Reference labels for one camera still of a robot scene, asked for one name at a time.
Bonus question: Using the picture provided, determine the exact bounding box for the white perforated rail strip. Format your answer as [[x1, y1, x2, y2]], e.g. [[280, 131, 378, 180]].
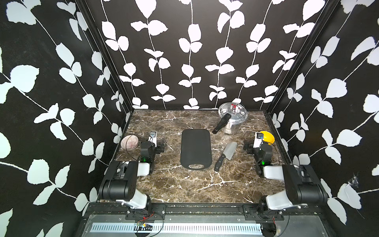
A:
[[89, 223, 262, 235]]

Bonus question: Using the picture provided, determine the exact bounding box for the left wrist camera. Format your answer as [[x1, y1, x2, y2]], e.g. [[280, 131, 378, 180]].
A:
[[148, 131, 157, 147]]

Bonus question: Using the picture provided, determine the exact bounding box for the black cutting board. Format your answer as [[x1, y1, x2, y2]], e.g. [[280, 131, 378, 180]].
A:
[[180, 129, 212, 170]]

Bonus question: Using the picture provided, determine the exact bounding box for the steel pressure cooker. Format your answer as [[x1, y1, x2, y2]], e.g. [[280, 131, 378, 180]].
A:
[[212, 102, 248, 135]]

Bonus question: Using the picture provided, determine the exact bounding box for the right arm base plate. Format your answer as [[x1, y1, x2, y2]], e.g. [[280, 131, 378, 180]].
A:
[[242, 203, 284, 222]]

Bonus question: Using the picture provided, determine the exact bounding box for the yellow bowl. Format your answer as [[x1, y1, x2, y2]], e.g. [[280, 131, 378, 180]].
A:
[[260, 131, 275, 144]]

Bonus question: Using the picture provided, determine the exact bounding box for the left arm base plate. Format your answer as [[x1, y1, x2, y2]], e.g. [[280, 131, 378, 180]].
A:
[[125, 203, 166, 222]]

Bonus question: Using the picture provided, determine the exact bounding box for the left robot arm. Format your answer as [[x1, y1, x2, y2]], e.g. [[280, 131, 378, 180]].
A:
[[98, 141, 165, 212]]

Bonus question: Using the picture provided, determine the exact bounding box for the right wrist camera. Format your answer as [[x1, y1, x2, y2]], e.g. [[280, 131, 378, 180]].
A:
[[253, 132, 264, 148]]

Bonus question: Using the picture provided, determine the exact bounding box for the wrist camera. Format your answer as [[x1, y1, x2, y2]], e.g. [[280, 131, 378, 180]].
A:
[[253, 132, 264, 148], [148, 131, 157, 147]]

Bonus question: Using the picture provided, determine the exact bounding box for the pink ribbed bowl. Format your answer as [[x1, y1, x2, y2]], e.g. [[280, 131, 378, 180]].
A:
[[120, 135, 139, 150]]

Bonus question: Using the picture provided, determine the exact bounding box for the cleaver knife black handle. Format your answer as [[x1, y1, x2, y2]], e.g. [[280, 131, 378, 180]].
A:
[[214, 142, 237, 172]]

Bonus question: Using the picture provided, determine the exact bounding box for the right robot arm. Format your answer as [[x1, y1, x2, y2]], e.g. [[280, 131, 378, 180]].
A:
[[243, 143, 328, 212]]

